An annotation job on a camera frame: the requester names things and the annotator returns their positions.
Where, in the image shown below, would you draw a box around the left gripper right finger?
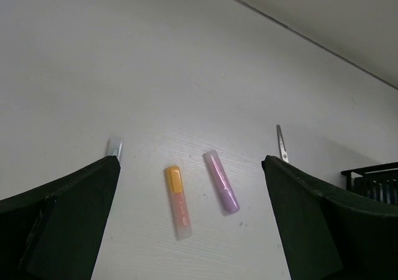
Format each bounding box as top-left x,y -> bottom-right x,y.
262,156 -> 397,279

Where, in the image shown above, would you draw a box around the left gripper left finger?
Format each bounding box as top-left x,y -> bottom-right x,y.
1,156 -> 121,279

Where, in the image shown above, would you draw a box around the orange highlighter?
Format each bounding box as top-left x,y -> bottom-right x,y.
165,166 -> 192,240

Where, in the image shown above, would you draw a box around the black organizer box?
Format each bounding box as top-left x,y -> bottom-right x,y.
341,162 -> 397,205

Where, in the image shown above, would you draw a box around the purple highlighter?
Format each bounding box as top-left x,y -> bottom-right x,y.
203,150 -> 240,214

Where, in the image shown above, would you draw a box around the green highlighter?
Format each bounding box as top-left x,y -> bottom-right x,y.
106,136 -> 123,161

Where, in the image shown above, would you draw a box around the black handled scissors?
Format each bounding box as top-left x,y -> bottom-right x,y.
276,124 -> 289,163

